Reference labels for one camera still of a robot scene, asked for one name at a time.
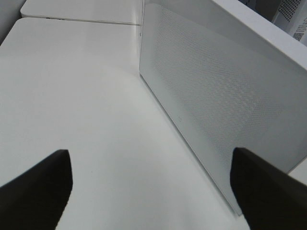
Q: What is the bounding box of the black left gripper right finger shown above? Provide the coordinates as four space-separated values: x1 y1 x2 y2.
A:
230 147 307 230

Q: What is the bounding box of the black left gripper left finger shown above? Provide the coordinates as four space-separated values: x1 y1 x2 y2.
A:
0 149 73 230

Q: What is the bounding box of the white microwave door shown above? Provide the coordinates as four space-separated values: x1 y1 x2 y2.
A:
140 0 307 214

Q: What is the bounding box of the white microwave oven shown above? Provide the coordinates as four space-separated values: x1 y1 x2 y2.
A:
240 0 307 45

